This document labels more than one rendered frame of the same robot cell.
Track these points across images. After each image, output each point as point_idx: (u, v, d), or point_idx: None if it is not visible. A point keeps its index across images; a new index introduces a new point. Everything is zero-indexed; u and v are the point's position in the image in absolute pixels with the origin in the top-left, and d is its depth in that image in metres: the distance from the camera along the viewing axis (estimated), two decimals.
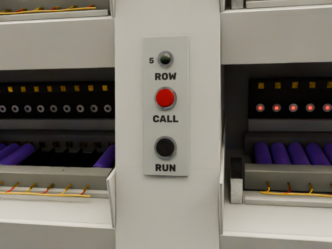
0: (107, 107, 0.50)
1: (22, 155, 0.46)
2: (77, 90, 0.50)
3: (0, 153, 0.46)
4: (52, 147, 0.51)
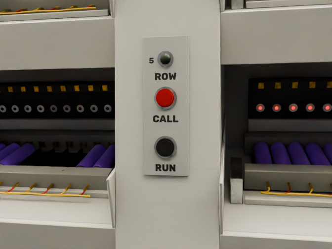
0: (107, 107, 0.50)
1: (22, 155, 0.46)
2: (77, 90, 0.50)
3: (0, 153, 0.46)
4: (52, 147, 0.51)
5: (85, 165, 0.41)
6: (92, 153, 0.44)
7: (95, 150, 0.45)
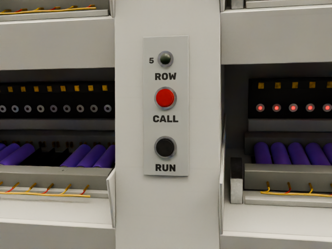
0: (107, 107, 0.50)
1: (22, 155, 0.46)
2: (77, 90, 0.50)
3: (0, 153, 0.46)
4: (52, 147, 0.51)
5: (85, 165, 0.41)
6: (92, 153, 0.44)
7: (95, 150, 0.45)
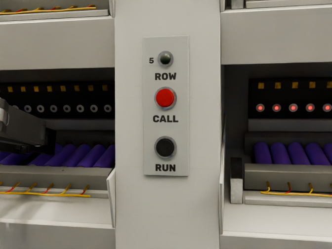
0: (107, 107, 0.50)
1: (22, 155, 0.46)
2: (77, 90, 0.50)
3: (0, 153, 0.46)
4: None
5: (85, 165, 0.41)
6: (92, 153, 0.44)
7: (95, 150, 0.45)
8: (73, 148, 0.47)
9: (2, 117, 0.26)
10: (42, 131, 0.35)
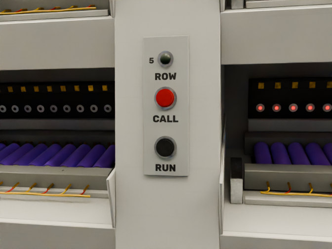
0: (107, 107, 0.50)
1: (22, 155, 0.46)
2: (77, 90, 0.50)
3: (0, 153, 0.46)
4: None
5: (85, 165, 0.41)
6: (92, 153, 0.44)
7: (95, 150, 0.45)
8: (73, 148, 0.47)
9: None
10: None
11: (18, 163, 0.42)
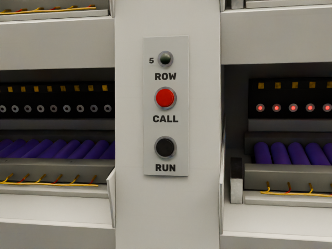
0: (107, 107, 0.50)
1: (28, 150, 0.47)
2: (77, 90, 0.50)
3: (7, 148, 0.47)
4: None
5: (90, 159, 0.43)
6: (96, 148, 0.46)
7: (99, 145, 0.46)
8: (78, 144, 0.48)
9: None
10: None
11: (24, 158, 0.44)
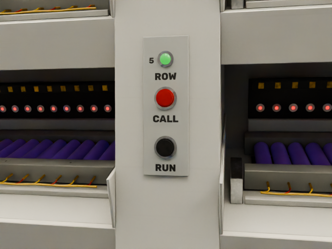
0: (107, 107, 0.50)
1: (28, 150, 0.47)
2: (77, 90, 0.50)
3: (7, 148, 0.47)
4: None
5: (90, 159, 0.43)
6: (96, 148, 0.46)
7: (99, 145, 0.46)
8: (78, 144, 0.48)
9: None
10: None
11: (24, 158, 0.44)
